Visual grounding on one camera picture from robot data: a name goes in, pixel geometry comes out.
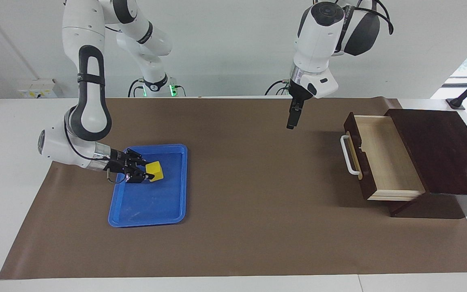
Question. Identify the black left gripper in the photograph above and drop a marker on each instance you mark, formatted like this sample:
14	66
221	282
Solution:
298	97

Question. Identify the brown table mat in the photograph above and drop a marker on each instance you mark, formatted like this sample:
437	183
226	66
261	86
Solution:
258	223

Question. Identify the blue plastic tray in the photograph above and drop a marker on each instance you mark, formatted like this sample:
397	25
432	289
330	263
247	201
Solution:
148	202

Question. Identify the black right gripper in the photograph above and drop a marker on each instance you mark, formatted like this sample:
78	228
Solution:
118	162

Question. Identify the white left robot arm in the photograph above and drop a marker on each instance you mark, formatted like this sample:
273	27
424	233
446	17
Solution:
316	36

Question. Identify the yellow cube block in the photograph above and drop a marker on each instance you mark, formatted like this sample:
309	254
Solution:
155	170

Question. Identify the white wall socket box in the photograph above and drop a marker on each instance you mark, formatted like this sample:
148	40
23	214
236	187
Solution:
37	89

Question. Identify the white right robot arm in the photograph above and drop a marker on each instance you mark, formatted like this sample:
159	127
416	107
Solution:
91	101

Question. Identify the dark wooden cabinet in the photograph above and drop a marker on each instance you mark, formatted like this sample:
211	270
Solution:
440	154

